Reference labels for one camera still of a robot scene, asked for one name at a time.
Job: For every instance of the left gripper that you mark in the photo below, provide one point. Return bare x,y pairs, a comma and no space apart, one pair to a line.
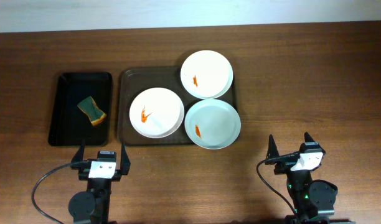
83,173

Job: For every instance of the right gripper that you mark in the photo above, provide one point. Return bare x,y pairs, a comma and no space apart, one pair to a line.
282,167

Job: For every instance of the green yellow sponge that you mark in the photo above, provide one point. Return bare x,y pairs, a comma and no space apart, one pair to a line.
89,107

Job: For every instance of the white plate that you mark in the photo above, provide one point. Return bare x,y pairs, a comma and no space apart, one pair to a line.
206,74
156,112

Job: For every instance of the pale blue plate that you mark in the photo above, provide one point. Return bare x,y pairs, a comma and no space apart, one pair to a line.
212,124

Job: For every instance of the white plate back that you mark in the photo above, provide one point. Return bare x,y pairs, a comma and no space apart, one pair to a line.
206,74

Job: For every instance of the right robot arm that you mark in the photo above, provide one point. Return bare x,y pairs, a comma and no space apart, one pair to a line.
313,200

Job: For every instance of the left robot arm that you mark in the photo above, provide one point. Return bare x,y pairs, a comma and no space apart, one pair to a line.
92,205

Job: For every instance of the black small tray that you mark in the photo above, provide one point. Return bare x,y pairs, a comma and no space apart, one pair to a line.
69,125

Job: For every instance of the brown large serving tray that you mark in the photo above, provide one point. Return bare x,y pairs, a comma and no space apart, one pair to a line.
136,80

